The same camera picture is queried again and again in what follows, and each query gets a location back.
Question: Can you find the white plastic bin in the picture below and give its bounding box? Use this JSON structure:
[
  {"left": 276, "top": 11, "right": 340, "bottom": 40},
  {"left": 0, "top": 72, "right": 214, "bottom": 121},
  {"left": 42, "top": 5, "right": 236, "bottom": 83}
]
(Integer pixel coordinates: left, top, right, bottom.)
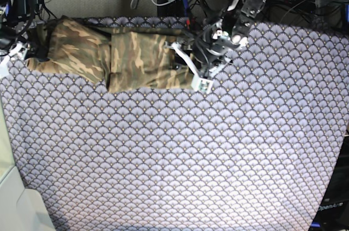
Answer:
[{"left": 1, "top": 111, "right": 55, "bottom": 230}]

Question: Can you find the black cable bundle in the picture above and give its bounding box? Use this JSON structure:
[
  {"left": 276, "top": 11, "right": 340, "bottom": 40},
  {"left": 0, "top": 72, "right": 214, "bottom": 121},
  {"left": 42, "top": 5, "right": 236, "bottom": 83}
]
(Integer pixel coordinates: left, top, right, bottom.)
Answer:
[{"left": 261, "top": 0, "right": 317, "bottom": 25}]

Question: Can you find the black OpenArm case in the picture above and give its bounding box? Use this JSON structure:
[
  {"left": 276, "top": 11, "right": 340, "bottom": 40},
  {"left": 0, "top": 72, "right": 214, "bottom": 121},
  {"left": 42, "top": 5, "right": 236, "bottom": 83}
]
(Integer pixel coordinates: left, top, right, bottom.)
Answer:
[{"left": 309, "top": 136, "right": 348, "bottom": 230}]

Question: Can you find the fan pattern tablecloth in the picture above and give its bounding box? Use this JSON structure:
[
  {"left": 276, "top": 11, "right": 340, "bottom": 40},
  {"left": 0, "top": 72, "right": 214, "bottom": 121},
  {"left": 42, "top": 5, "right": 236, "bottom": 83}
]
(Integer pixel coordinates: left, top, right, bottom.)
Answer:
[{"left": 1, "top": 23, "right": 348, "bottom": 230}]

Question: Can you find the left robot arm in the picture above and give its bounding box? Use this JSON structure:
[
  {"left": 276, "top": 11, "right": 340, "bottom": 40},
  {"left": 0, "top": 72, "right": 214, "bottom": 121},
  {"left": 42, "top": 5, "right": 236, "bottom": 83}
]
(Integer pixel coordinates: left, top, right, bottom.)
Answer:
[{"left": 172, "top": 0, "right": 266, "bottom": 78}]

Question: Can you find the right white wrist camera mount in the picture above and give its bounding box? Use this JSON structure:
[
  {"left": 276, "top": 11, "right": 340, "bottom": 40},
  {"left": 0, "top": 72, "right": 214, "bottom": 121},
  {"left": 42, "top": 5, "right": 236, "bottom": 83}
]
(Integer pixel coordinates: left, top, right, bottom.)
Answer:
[{"left": 1, "top": 41, "right": 31, "bottom": 79}]

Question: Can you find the camouflage T-shirt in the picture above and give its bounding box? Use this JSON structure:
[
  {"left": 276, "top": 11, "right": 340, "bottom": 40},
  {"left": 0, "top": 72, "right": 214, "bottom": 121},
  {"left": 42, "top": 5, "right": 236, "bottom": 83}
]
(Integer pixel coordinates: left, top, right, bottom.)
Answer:
[{"left": 27, "top": 17, "right": 194, "bottom": 93}]

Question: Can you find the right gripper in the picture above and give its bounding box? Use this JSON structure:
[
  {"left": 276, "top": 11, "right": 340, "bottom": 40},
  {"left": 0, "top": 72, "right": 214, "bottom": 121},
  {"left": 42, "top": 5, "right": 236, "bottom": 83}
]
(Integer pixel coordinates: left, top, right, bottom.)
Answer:
[{"left": 26, "top": 40, "right": 49, "bottom": 61}]

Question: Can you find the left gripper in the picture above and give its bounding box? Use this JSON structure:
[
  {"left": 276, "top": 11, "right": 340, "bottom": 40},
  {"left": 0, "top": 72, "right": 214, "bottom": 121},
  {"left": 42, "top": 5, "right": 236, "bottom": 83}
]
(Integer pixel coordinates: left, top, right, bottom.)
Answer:
[{"left": 174, "top": 39, "right": 232, "bottom": 76}]

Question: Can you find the black box under table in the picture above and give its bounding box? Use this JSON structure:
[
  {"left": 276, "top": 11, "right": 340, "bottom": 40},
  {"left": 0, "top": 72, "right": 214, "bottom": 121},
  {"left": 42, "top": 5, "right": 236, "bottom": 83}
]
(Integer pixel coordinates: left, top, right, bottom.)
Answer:
[{"left": 157, "top": 0, "right": 186, "bottom": 17}]

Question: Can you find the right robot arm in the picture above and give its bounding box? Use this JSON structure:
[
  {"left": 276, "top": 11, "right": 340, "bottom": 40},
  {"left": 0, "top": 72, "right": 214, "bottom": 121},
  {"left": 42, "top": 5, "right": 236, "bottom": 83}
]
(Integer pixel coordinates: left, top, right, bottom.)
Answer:
[{"left": 1, "top": 0, "right": 48, "bottom": 62}]

